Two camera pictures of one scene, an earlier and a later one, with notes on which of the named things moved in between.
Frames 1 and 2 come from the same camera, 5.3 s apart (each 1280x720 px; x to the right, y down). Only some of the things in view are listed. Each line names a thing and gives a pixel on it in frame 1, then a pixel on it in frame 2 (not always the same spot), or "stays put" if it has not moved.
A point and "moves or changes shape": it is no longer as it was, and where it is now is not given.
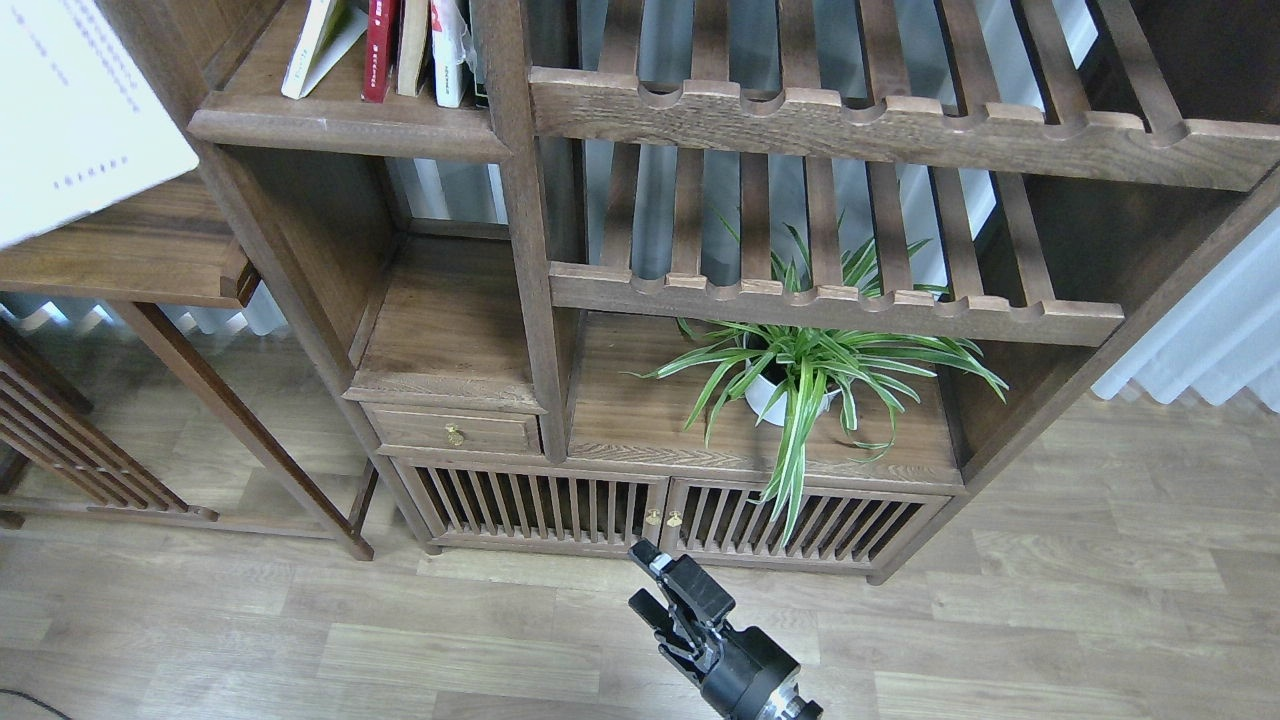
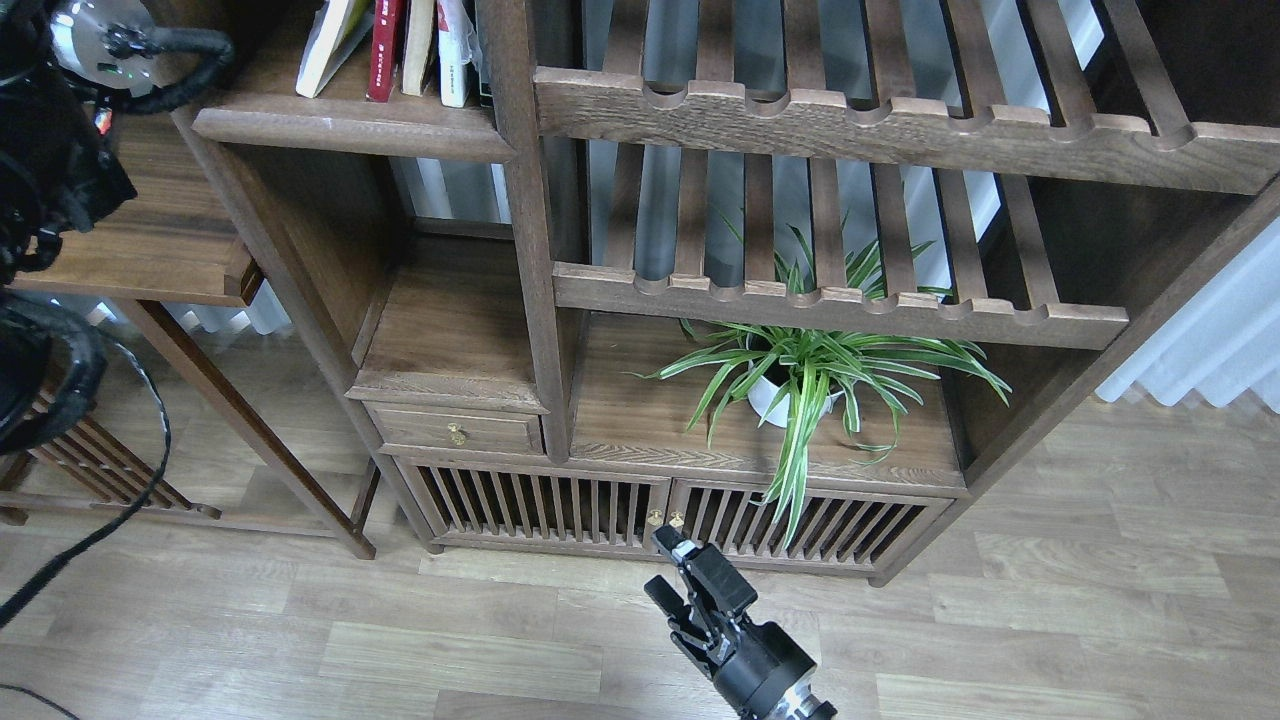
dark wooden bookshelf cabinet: (769, 282) stays put
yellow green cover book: (328, 30) moves or changes shape
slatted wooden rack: (45, 413) to (85, 466)
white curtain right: (1221, 339) stays put
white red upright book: (448, 30) stays put
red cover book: (378, 51) stays put
